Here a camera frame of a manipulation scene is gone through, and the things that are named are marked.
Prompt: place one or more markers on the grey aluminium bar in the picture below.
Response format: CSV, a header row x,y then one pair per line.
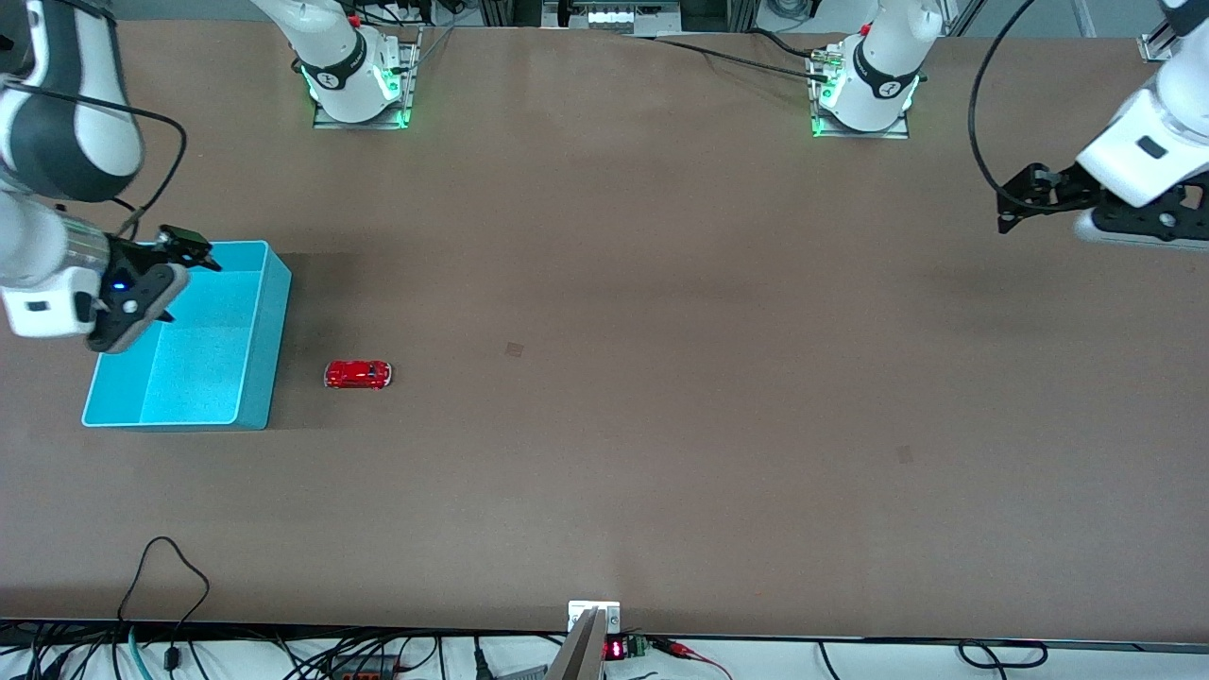
x,y
578,654

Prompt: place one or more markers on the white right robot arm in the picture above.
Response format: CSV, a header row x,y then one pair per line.
x,y
57,142

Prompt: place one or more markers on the red digit display module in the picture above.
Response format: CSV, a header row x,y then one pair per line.
x,y
616,649

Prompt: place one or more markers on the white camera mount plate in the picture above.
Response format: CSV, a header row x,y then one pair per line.
x,y
610,612

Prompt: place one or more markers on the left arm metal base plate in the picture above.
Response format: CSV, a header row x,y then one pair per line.
x,y
897,132

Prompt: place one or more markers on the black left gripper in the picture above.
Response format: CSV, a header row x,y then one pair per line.
x,y
1064,185

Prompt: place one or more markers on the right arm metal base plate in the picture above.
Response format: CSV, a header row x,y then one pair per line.
x,y
408,85

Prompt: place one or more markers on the grey device with white lights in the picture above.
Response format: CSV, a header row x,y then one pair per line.
x,y
614,14

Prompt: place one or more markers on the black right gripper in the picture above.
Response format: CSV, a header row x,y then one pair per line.
x,y
129,255

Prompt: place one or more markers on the red beetle toy car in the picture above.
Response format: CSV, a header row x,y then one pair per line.
x,y
359,375

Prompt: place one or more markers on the aluminium corner bracket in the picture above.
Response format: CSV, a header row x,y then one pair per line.
x,y
1157,47

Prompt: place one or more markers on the blue plastic box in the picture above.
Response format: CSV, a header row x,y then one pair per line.
x,y
217,359

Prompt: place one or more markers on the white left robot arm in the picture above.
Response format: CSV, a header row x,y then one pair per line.
x,y
1148,142

